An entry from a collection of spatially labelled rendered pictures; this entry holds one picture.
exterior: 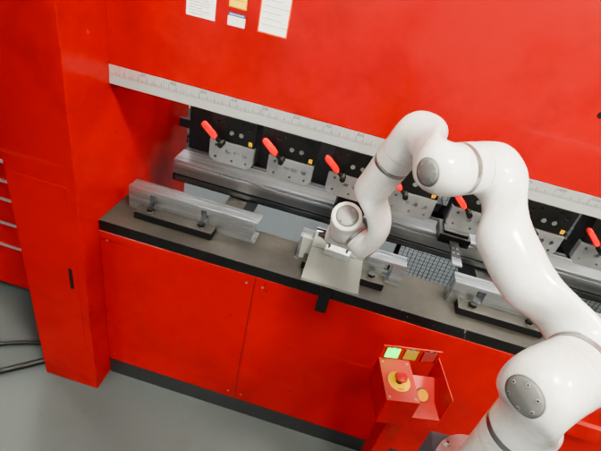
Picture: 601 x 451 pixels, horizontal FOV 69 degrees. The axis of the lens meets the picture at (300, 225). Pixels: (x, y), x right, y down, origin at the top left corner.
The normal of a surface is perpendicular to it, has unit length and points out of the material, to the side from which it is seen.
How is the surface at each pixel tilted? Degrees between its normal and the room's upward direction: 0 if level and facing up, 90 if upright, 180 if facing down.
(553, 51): 90
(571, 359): 3
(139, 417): 0
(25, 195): 90
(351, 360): 90
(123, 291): 90
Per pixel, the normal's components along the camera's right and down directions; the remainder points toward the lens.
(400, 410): 0.01, 0.58
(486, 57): -0.21, 0.52
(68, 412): 0.19, -0.80
